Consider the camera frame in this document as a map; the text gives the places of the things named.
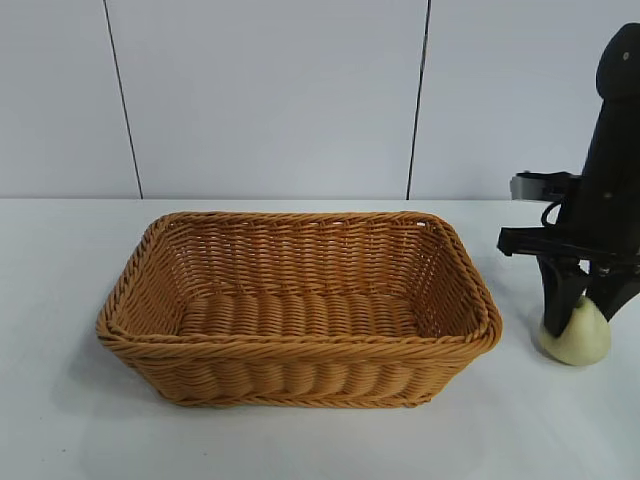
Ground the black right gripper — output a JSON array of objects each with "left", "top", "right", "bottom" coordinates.
[{"left": 497, "top": 101, "right": 640, "bottom": 337}]

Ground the pale egg yolk pastry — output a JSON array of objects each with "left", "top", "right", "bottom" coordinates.
[{"left": 538, "top": 295, "right": 612, "bottom": 366}]

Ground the woven wicker basket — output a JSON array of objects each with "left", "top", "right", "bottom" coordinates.
[{"left": 94, "top": 209, "right": 505, "bottom": 409}]

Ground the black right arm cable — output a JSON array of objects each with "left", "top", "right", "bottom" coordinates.
[{"left": 538, "top": 198, "right": 567, "bottom": 229}]

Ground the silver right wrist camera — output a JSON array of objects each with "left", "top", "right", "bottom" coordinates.
[{"left": 509, "top": 171, "right": 584, "bottom": 204}]

